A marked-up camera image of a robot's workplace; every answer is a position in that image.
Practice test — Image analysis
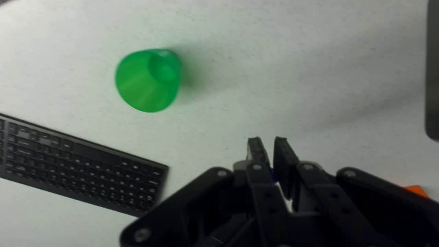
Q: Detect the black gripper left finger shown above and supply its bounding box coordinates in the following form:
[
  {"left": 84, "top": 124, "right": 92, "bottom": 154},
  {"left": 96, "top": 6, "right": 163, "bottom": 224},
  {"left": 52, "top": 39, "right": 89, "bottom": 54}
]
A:
[{"left": 119, "top": 136, "right": 299, "bottom": 247}]

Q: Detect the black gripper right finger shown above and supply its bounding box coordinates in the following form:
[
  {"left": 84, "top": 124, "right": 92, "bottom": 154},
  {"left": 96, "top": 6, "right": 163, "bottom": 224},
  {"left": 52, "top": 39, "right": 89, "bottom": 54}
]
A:
[{"left": 272, "top": 136, "right": 439, "bottom": 247}]

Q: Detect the green plastic cup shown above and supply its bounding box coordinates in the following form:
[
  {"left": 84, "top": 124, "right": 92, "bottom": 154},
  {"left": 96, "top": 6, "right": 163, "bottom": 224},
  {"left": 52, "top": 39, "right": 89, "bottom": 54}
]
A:
[{"left": 114, "top": 47, "right": 184, "bottom": 114}]

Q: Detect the orange flat box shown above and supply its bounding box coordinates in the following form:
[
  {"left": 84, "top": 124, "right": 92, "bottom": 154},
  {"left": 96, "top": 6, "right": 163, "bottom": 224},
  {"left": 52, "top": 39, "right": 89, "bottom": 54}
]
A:
[{"left": 403, "top": 184, "right": 432, "bottom": 199}]

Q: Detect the black rectangular box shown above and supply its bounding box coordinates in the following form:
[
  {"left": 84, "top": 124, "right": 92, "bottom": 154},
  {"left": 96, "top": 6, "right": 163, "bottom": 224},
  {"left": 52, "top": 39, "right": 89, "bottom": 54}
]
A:
[{"left": 424, "top": 0, "right": 439, "bottom": 142}]

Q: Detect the black keyboard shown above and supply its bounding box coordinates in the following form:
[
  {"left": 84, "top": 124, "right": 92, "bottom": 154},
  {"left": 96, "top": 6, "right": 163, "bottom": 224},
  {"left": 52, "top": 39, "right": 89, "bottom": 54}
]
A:
[{"left": 0, "top": 112, "right": 171, "bottom": 219}]

